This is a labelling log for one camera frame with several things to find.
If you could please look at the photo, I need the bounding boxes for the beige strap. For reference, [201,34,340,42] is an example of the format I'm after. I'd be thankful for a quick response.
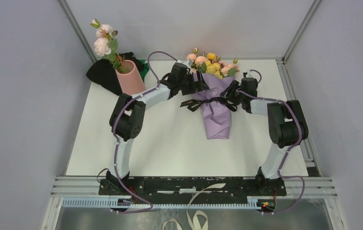
[162,183,227,230]

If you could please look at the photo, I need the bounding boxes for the pink cylindrical vase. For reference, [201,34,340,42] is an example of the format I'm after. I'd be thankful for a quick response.
[116,60,146,95]

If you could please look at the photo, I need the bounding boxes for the light blue cable duct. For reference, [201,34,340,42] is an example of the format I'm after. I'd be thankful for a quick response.
[61,196,265,210]

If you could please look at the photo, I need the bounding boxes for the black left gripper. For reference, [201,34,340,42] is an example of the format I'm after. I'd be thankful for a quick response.
[178,70,209,96]

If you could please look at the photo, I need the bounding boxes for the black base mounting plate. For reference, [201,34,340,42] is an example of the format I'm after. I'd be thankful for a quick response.
[98,176,287,197]

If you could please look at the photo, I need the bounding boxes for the green cloth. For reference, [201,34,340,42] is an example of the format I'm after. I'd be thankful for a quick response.
[135,59,150,82]

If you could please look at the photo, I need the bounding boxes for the black cloth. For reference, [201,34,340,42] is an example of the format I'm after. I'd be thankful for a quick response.
[86,52,137,95]

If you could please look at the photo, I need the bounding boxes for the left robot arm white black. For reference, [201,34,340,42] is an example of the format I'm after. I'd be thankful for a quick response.
[106,62,209,195]

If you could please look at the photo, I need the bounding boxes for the black ribbon gold lettering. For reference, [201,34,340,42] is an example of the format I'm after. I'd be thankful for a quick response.
[180,97,237,113]

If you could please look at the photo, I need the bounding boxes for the purple wrapping paper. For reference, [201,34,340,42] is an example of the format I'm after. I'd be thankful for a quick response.
[193,73,235,139]

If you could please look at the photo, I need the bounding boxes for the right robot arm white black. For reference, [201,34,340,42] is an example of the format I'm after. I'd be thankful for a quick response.
[220,77,309,196]

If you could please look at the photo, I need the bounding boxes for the aluminium frame rail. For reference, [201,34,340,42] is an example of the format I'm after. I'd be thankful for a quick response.
[276,60,321,177]

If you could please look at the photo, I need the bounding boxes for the pink flowers in vase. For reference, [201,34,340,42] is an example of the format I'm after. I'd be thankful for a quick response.
[90,19,128,74]

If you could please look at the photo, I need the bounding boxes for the pink and yellow flower bouquet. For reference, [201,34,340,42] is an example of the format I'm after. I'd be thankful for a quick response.
[186,48,240,79]

